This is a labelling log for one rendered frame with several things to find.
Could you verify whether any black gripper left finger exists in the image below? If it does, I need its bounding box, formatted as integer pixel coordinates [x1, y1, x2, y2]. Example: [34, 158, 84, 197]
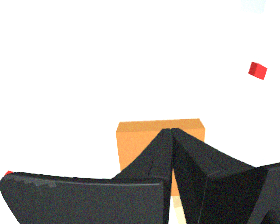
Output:
[0, 128, 173, 224]

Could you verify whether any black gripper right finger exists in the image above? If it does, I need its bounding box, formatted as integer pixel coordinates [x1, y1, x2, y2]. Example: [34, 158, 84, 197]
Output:
[171, 127, 280, 224]

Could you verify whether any orange square block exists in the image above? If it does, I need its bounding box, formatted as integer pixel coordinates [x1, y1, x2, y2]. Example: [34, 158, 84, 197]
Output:
[116, 117, 207, 197]

